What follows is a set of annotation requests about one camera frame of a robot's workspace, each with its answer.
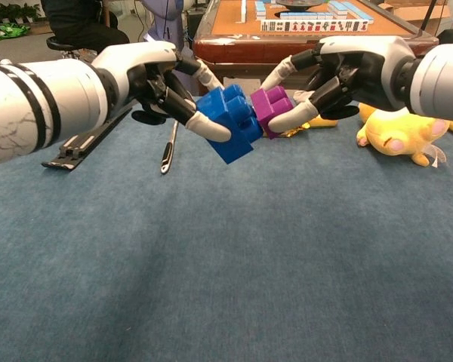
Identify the seated person in black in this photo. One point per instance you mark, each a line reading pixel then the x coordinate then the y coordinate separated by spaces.
pixel 79 26

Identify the blue table cloth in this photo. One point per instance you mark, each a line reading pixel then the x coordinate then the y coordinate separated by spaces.
pixel 249 264

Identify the purple building block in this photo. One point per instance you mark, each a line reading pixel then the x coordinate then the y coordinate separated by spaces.
pixel 270 107

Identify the blue building block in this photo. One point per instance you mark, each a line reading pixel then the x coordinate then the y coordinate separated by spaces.
pixel 234 124

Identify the black folding stand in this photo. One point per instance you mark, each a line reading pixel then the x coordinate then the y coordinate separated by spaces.
pixel 79 145

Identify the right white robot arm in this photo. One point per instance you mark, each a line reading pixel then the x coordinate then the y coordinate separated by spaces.
pixel 445 83

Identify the brown mahjong table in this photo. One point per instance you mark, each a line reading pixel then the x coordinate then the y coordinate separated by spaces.
pixel 241 45

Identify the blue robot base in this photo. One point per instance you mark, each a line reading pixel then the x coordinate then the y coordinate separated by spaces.
pixel 173 22

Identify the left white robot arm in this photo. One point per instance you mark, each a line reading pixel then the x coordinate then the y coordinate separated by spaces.
pixel 34 109

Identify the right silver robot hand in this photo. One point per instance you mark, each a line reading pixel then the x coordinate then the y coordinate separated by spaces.
pixel 370 56

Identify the black rolling stool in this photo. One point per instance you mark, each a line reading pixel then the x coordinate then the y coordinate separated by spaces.
pixel 60 47

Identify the large yellow plush chick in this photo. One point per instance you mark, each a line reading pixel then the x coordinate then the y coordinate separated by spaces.
pixel 400 132

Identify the row of mahjong tiles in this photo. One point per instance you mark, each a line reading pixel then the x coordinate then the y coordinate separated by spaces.
pixel 313 25

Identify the green plant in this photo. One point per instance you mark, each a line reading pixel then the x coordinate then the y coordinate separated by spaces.
pixel 7 19

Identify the black dish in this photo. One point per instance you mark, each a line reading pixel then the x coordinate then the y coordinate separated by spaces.
pixel 300 3

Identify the yellow biscuit packet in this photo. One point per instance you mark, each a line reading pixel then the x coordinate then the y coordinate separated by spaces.
pixel 321 123

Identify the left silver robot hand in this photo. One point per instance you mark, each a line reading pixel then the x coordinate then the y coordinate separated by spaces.
pixel 136 64

